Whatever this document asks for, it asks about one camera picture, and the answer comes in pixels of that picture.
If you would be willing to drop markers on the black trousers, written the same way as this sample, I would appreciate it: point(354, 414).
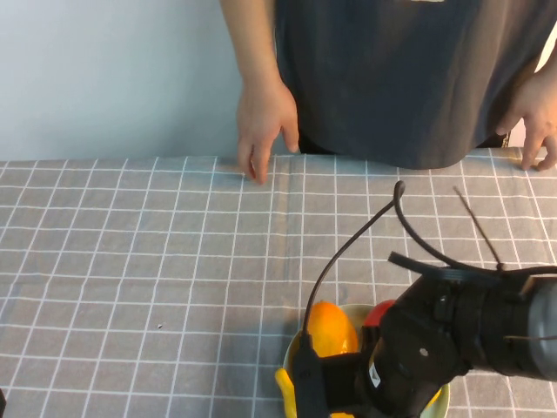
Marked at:
point(315, 146)

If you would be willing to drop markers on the person's right forearm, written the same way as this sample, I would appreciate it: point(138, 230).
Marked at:
point(257, 43)

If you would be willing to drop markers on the grey white checked tablecloth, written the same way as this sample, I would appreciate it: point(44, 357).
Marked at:
point(174, 244)

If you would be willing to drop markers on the thin black zip tie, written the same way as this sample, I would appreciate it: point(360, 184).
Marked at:
point(478, 228)

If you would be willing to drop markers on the yellow plastic banana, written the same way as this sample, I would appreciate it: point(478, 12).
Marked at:
point(285, 387)

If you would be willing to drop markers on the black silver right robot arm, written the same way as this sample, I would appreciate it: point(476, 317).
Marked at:
point(478, 331)

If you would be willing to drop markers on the person's left forearm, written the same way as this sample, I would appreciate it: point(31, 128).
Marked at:
point(549, 72)

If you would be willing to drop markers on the pale green round plate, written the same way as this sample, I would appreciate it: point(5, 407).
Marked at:
point(289, 358)

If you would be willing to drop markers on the red plastic apple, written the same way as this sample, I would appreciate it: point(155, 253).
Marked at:
point(378, 313)

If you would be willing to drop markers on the person's left hand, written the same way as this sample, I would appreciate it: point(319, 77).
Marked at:
point(537, 113)

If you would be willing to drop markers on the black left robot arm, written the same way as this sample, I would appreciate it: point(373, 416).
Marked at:
point(2, 402)

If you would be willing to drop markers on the dark grey shirt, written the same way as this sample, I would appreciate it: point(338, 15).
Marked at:
point(391, 78)

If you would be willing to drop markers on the person's right hand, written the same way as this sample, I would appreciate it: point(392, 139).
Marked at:
point(265, 117)

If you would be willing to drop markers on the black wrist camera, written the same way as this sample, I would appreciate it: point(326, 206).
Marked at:
point(306, 374)

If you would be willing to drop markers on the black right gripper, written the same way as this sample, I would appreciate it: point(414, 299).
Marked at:
point(344, 376)

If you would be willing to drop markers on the orange yellow plastic mango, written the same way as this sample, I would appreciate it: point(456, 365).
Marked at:
point(330, 326)

